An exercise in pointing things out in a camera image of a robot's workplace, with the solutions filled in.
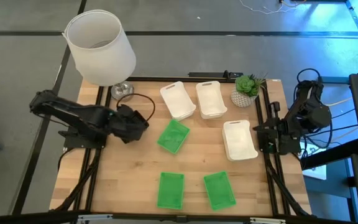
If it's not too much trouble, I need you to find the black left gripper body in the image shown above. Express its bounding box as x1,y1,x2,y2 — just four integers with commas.
110,104,141,134

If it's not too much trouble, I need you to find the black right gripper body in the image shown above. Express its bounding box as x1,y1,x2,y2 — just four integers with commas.
269,101,291,153

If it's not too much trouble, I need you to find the black mesh plastic basket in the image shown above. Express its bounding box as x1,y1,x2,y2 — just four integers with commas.
119,111,150,144
122,124,150,144

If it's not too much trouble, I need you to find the white plastic basket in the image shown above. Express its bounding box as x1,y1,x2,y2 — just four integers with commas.
221,119,259,162
195,80,229,120
159,80,197,121

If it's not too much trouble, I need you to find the green mesh plastic basket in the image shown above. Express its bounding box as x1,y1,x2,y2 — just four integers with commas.
157,171,186,210
156,119,191,155
203,170,237,212

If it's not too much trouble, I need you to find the silver lamp base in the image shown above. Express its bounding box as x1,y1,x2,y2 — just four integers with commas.
110,80,135,102

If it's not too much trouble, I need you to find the white patterned plant pot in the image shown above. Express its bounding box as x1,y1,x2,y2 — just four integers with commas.
230,88,257,108

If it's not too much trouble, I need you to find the green succulent plant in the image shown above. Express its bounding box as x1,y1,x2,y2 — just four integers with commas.
234,73,265,98

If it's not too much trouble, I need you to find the white lamp shade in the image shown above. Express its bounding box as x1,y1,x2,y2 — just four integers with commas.
62,9,137,87

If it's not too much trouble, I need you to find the black diagonal beam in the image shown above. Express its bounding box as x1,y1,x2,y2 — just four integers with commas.
300,138,358,170

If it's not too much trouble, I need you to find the white box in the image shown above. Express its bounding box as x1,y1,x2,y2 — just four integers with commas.
303,144,328,180

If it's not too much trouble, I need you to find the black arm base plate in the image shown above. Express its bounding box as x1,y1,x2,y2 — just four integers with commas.
63,130,108,149
257,128,301,155

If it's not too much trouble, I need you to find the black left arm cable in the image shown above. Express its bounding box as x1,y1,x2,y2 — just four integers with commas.
116,92,156,123

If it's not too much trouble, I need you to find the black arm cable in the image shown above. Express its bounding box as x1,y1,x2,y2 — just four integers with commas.
296,68,322,94
116,92,156,123

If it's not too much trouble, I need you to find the black long frame rail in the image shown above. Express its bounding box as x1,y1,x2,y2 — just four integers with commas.
129,76,239,83
0,210,358,224

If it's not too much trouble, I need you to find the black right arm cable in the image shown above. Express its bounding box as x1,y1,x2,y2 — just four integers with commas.
296,68,322,94

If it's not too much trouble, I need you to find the black floor cable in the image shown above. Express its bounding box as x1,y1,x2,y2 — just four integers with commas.
331,108,356,121
329,124,358,138

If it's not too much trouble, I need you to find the black aluminium frame rail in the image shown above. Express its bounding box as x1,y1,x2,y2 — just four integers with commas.
261,81,291,216
85,86,112,212
72,86,104,212
254,88,278,216

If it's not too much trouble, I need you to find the cream power cable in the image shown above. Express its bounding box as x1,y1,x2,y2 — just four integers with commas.
324,97,353,107

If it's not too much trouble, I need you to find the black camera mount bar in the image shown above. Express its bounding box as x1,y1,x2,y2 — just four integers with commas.
188,70,244,79

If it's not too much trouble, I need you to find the black diagonal frame brace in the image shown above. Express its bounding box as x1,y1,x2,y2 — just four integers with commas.
267,166,312,217
53,157,101,212

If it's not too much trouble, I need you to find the silver metal bracket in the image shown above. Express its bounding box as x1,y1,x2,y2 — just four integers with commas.
249,217,287,224
77,213,114,223

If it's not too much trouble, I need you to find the thin white floor cable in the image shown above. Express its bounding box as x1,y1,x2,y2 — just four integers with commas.
239,0,307,15

